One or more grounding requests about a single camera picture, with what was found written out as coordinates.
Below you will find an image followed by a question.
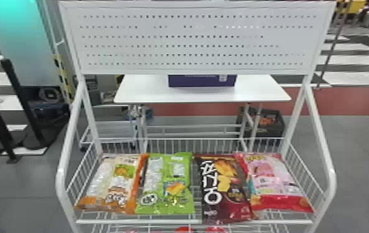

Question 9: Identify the white side table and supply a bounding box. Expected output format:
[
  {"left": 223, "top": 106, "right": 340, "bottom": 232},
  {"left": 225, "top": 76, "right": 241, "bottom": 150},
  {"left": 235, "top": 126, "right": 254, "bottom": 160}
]
[{"left": 113, "top": 74, "right": 292, "bottom": 154}]

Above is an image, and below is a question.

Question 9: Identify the blue box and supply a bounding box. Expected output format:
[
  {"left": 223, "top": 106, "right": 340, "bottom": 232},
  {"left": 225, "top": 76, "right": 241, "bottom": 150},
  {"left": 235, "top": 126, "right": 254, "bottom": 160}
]
[{"left": 168, "top": 74, "right": 238, "bottom": 88}]

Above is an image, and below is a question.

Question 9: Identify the green snack packet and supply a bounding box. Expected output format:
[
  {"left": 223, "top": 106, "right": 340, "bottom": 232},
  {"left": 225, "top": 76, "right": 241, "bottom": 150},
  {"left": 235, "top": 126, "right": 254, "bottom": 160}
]
[{"left": 134, "top": 152, "right": 196, "bottom": 215}]

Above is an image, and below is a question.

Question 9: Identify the black snack packet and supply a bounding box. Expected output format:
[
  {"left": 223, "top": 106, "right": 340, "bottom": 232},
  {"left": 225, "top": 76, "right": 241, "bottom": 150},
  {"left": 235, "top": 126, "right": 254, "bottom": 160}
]
[{"left": 235, "top": 107, "right": 285, "bottom": 139}]

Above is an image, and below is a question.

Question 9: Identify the dark red snack packet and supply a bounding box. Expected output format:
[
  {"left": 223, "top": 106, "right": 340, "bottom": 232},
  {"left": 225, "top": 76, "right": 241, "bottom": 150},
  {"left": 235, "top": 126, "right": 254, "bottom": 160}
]
[{"left": 194, "top": 154, "right": 258, "bottom": 226}]

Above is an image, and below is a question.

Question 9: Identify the orange snack packet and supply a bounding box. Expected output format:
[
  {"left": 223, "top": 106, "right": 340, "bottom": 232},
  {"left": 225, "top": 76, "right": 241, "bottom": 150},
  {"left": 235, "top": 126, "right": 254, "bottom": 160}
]
[{"left": 74, "top": 153, "right": 149, "bottom": 215}]

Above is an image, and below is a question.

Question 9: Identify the pink snack packet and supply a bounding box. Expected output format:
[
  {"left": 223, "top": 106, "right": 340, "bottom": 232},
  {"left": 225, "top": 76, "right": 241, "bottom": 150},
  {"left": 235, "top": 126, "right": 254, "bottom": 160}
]
[{"left": 235, "top": 152, "right": 314, "bottom": 214}]

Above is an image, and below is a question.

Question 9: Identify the white wire rack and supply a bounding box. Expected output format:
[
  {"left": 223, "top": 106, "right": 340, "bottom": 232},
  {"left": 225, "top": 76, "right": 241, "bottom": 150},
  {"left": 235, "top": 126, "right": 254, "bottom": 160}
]
[{"left": 55, "top": 0, "right": 337, "bottom": 233}]

